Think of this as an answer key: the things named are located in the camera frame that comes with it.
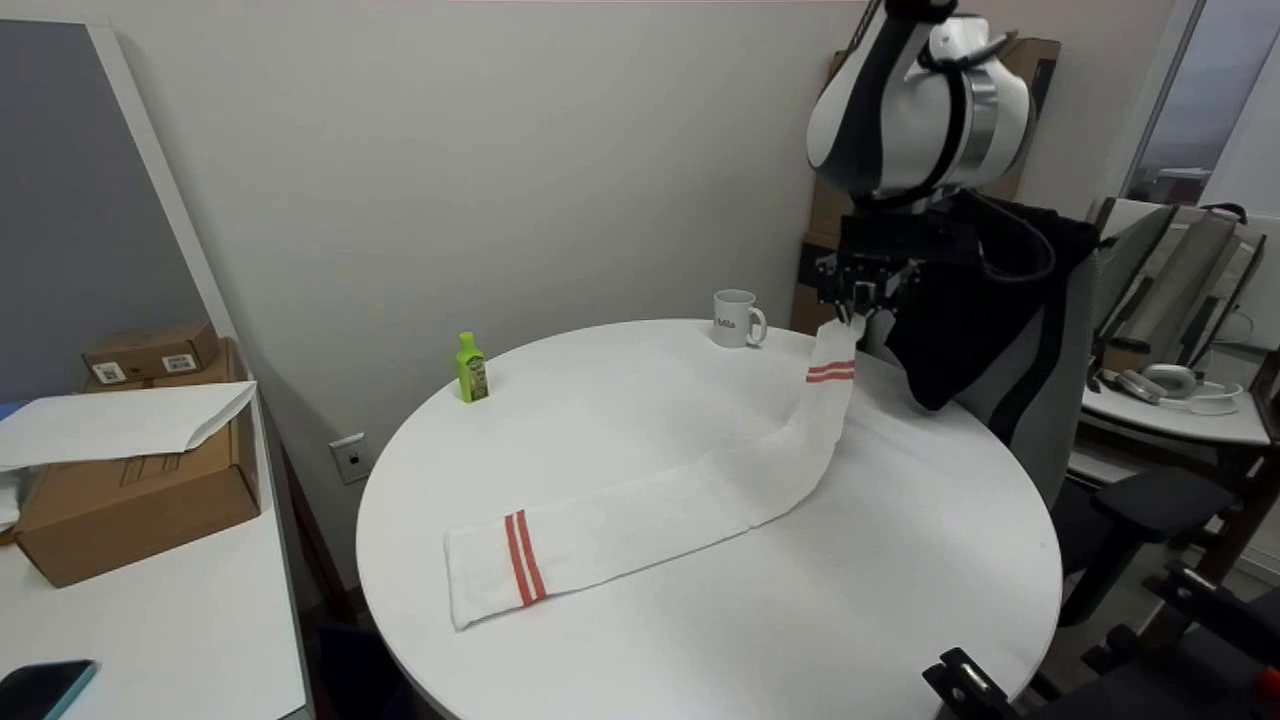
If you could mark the white paper sheet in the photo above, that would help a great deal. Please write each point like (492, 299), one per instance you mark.
(117, 425)

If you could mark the white headphones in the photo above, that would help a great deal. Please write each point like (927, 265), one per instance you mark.
(1177, 384)

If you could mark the small green bottle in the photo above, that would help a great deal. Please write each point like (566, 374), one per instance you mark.
(470, 370)

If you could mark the black jacket on chair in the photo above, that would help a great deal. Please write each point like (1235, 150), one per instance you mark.
(960, 316)

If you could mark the dark smartphone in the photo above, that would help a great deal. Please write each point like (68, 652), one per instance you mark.
(45, 690)

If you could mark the grey office chair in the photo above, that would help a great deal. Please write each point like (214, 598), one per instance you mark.
(1045, 428)

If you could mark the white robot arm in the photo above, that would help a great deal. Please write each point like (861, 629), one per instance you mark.
(913, 114)

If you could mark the white ceramic mug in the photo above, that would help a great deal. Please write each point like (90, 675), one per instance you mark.
(738, 320)

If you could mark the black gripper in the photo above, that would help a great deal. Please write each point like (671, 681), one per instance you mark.
(878, 242)

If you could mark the large brown cardboard box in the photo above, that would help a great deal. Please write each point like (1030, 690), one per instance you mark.
(93, 516)

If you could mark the white side desk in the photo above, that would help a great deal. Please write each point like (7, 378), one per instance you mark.
(188, 635)

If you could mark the white towel with red stripes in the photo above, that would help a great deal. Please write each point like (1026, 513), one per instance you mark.
(593, 538)

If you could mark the grey folded chair stack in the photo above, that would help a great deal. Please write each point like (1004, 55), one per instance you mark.
(1171, 273)

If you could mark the small cardboard box with labels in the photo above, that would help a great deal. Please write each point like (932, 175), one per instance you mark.
(166, 357)

